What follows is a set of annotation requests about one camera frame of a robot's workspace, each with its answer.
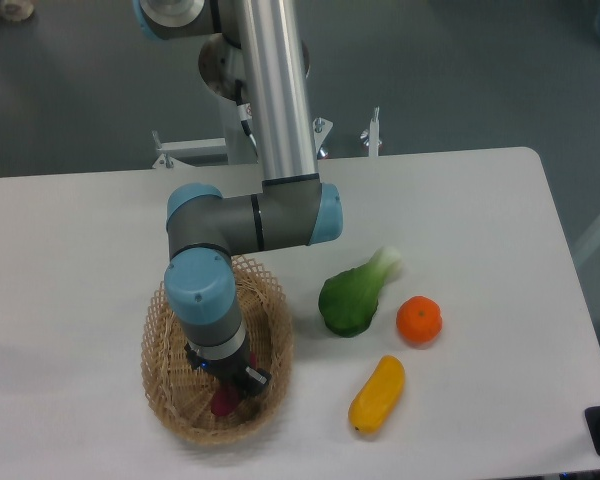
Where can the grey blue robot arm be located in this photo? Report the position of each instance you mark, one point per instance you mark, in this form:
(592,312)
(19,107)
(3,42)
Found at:
(294,207)

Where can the green bok choy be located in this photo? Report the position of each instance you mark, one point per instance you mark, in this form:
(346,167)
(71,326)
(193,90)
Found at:
(349,300)

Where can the woven wicker basket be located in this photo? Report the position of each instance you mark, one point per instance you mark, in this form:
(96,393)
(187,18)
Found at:
(181,398)

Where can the purple sweet potato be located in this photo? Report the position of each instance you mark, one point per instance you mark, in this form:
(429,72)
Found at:
(225,400)

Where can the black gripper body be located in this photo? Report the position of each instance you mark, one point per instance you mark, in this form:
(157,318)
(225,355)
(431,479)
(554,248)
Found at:
(237,370)

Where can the yellow mango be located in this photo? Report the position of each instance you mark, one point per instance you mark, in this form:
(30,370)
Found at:
(376,400)

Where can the orange tangerine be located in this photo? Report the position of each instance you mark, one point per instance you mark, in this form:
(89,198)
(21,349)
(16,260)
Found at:
(419,320)

